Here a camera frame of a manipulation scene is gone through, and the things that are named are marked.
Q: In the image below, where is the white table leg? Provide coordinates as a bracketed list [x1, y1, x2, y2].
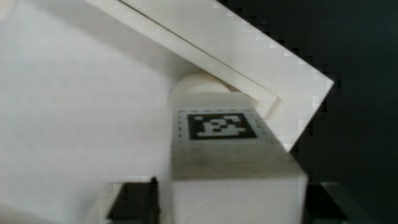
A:
[170, 74, 307, 224]

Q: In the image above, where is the white L-shaped obstacle fence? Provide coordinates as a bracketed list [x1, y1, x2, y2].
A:
[117, 0, 335, 153]

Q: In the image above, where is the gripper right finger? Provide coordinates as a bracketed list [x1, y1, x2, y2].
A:
[300, 182, 373, 224]

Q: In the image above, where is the white square table top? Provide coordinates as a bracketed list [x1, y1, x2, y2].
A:
[0, 0, 200, 224]

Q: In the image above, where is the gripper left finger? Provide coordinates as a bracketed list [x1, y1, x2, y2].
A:
[85, 176, 161, 224]

